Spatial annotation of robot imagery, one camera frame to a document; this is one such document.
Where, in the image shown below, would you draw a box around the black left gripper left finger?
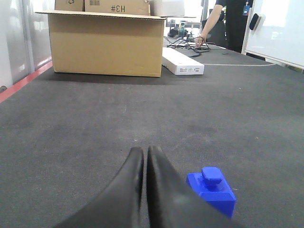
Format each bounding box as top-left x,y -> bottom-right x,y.
55,147 -> 144,228

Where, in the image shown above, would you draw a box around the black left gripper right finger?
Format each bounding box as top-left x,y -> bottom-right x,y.
146,145 -> 242,228

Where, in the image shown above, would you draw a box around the blue plastic bottle-shaped part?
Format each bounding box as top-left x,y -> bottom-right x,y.
186,167 -> 237,218

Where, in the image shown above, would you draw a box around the long white product box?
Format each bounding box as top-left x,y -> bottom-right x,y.
162,47 -> 205,76

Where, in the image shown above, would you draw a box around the large cardboard box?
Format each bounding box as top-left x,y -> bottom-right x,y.
44,10 -> 164,77

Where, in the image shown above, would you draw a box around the person in black shirt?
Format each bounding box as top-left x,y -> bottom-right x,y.
195,0 -> 253,53

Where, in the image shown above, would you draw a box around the white whiteboard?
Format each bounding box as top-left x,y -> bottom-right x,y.
242,0 -> 304,69

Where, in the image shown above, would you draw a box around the cardboard box labelled H3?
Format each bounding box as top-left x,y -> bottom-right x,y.
85,0 -> 151,16

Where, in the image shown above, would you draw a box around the black whiteboard eraser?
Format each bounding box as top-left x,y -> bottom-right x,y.
249,13 -> 260,30

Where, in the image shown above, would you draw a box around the black cables on conveyor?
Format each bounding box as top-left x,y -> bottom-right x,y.
165,36 -> 211,58

